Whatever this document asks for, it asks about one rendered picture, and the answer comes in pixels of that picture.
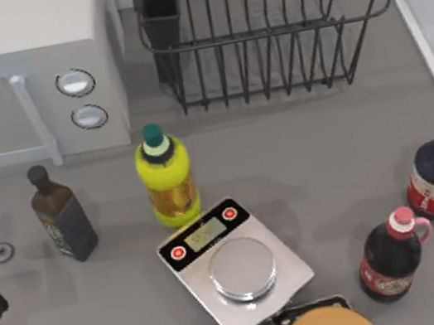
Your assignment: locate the large round microwave knob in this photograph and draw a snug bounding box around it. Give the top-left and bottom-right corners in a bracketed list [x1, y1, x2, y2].
[52, 64, 99, 102]

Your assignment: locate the dark wire dish rack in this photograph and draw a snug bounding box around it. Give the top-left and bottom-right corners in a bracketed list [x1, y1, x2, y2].
[132, 0, 405, 121]

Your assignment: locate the small round microwave knob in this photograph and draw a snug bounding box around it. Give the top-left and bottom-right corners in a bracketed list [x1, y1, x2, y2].
[69, 100, 112, 133]

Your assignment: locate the black cutlery holder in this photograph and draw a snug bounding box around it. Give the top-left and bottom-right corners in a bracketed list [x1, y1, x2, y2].
[132, 0, 195, 88]

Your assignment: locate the microwave door handle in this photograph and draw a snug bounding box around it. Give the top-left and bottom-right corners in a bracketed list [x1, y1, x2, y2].
[7, 69, 64, 172]

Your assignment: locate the silver kitchen scale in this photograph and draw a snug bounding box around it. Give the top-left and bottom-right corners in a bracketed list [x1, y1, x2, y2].
[149, 183, 325, 325]

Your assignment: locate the black kitchen scale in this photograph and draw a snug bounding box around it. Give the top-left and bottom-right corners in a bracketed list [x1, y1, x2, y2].
[266, 293, 356, 325]

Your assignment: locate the dark square oil bottle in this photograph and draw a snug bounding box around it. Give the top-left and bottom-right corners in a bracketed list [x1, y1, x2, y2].
[24, 157, 103, 270]

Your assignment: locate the yellow green oil bottle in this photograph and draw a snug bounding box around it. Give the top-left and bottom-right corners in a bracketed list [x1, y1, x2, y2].
[128, 118, 205, 234]

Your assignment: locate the pale microwave oven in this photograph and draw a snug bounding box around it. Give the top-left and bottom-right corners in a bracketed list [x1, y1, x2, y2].
[0, 0, 145, 177]

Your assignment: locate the dark jug with pink handle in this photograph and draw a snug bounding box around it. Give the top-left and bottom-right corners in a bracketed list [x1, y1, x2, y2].
[349, 201, 434, 308]

